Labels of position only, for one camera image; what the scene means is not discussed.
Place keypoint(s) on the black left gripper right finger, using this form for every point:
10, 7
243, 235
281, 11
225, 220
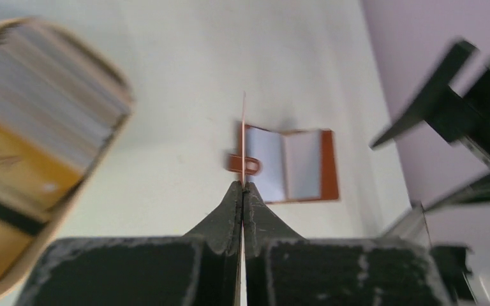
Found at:
284, 268

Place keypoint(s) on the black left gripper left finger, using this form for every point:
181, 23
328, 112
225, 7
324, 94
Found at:
201, 267

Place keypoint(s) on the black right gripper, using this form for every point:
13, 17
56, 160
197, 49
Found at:
464, 119

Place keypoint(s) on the brown leather card holder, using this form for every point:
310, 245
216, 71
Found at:
288, 166

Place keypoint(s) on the beige oval card tray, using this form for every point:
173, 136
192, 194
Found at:
19, 251

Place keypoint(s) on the stack of credit cards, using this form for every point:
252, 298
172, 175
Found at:
60, 106

